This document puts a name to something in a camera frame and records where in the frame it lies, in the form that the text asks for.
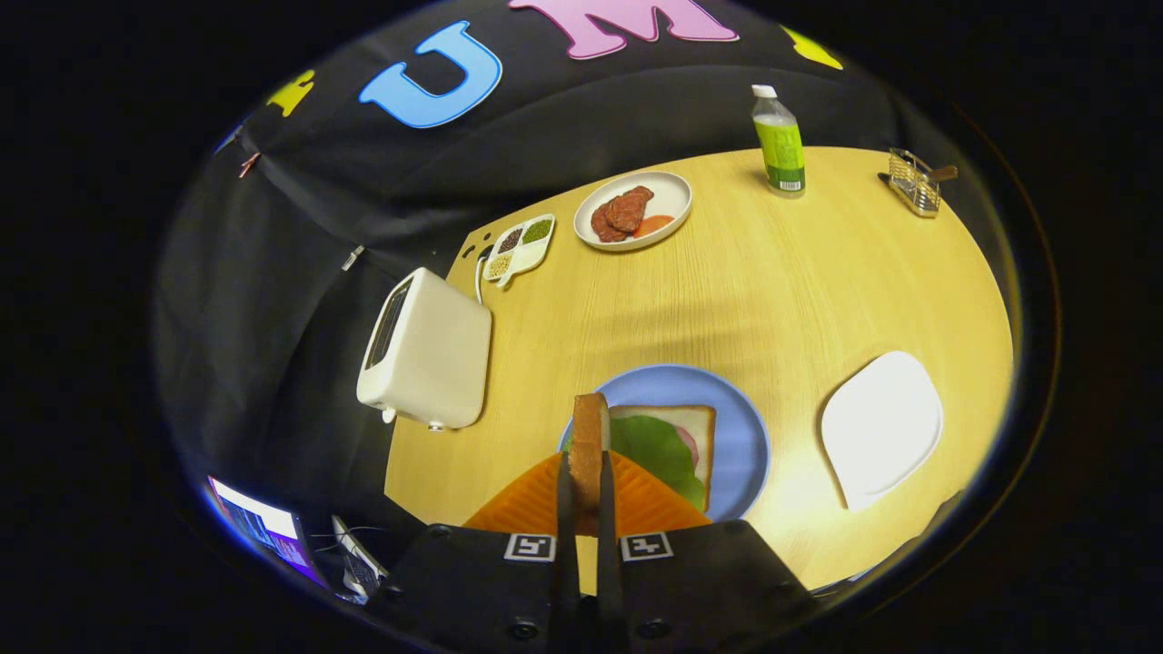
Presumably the black backdrop cloth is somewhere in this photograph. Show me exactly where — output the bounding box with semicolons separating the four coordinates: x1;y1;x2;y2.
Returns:
153;0;1000;546

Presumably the metal wire basket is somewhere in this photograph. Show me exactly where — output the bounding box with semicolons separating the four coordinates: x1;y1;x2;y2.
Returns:
878;147;944;219

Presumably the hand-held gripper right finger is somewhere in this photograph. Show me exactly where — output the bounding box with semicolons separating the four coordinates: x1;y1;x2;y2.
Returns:
597;451;816;654

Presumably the white toaster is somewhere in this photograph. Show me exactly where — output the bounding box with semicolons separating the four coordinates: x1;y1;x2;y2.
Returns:
356;267;492;431

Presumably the white compartment tray with beans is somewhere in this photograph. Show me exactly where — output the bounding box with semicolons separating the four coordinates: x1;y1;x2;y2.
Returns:
482;213;556;290

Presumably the white bread slice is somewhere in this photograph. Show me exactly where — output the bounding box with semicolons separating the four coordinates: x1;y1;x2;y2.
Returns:
607;404;717;510

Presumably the toasted bread slice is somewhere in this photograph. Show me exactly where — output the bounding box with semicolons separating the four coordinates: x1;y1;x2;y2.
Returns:
571;392;611;537

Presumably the white square plate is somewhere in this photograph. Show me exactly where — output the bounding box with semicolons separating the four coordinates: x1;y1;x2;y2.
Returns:
820;351;944;512

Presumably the round white plate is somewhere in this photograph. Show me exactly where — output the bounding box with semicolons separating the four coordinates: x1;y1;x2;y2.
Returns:
573;171;693;253

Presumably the green lettuce leaf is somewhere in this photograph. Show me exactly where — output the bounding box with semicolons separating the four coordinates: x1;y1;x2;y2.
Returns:
563;415;707;511

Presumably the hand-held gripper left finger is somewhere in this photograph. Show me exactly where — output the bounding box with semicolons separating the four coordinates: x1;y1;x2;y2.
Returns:
389;451;583;654

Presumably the blue round plate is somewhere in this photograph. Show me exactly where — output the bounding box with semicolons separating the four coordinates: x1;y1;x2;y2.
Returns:
557;364;771;523

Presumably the computer monitor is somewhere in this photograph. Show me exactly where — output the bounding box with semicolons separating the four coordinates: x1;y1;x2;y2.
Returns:
207;475;328;587

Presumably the green label plastic bottle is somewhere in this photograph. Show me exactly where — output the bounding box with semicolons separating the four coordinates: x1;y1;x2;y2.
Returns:
751;84;807;199

